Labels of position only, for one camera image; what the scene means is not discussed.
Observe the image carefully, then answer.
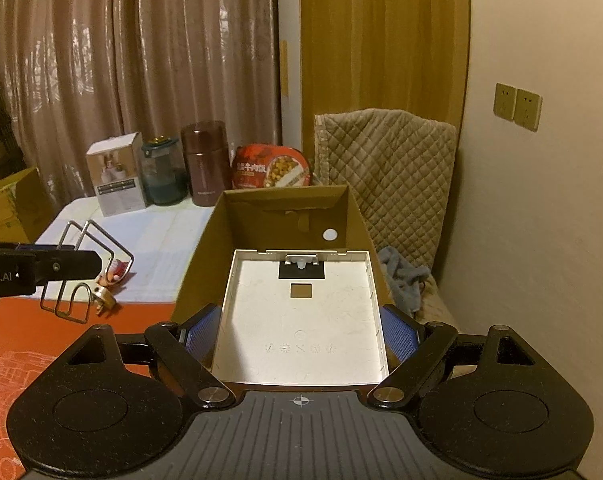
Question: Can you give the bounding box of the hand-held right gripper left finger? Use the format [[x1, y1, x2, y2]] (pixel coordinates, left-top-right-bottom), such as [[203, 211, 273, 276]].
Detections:
[[66, 304, 238, 409]]

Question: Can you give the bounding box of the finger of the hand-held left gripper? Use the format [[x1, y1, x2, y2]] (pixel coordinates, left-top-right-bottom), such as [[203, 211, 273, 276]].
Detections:
[[14, 243, 103, 287]]

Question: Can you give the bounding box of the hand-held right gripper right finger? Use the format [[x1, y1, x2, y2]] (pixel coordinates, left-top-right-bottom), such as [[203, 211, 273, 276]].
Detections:
[[373, 304, 536, 409]]

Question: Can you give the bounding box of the metal wire rack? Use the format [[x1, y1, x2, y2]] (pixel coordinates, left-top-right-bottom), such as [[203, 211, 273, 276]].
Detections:
[[38, 219, 135, 322]]

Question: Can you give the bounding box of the white square plastic tray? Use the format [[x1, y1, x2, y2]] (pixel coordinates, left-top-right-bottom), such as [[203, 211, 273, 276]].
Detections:
[[210, 248, 393, 389]]

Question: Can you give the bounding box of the brown cardboard box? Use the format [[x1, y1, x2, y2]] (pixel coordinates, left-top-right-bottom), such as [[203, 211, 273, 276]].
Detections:
[[172, 185, 397, 361]]

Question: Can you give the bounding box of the beige plug adapter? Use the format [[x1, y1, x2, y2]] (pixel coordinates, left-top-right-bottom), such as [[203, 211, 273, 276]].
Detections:
[[90, 284, 118, 318]]

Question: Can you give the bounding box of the grey crumpled cloth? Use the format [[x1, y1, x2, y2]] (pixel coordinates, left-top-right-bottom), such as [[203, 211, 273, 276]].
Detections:
[[378, 246, 435, 319]]

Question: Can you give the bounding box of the cardboard carton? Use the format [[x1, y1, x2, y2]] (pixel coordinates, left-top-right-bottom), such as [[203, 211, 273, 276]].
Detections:
[[0, 166, 43, 246]]

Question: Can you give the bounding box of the checked tablecloth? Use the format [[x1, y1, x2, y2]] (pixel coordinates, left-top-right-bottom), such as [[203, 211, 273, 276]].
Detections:
[[34, 194, 218, 307]]

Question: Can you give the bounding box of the orange printed mat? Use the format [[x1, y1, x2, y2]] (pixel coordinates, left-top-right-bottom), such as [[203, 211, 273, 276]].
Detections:
[[0, 297, 183, 480]]

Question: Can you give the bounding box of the white product box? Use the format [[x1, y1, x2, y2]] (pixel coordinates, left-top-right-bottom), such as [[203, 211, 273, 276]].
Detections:
[[86, 132, 148, 218]]

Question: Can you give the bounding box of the green glass jar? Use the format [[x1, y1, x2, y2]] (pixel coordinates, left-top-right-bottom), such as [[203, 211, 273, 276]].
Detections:
[[140, 135, 189, 206]]

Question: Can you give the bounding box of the beige quilted cloth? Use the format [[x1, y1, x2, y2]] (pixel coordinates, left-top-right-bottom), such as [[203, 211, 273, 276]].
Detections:
[[313, 108, 458, 321]]

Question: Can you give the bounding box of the brown thermos flask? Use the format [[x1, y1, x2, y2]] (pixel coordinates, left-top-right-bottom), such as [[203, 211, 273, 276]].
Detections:
[[180, 120, 232, 207]]

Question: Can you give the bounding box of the red instant meal bowl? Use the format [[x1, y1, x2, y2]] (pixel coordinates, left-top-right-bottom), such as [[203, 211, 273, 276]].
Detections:
[[232, 144, 313, 191]]

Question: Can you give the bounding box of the brown curtain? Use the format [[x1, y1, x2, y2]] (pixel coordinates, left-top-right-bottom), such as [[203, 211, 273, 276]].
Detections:
[[0, 0, 283, 211]]

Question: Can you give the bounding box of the wooden door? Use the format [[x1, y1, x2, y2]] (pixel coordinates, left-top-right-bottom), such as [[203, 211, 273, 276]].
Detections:
[[300, 0, 470, 187]]

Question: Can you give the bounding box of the wall socket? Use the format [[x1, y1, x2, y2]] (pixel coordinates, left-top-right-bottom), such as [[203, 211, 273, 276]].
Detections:
[[493, 82, 517, 122], [513, 88, 542, 134]]

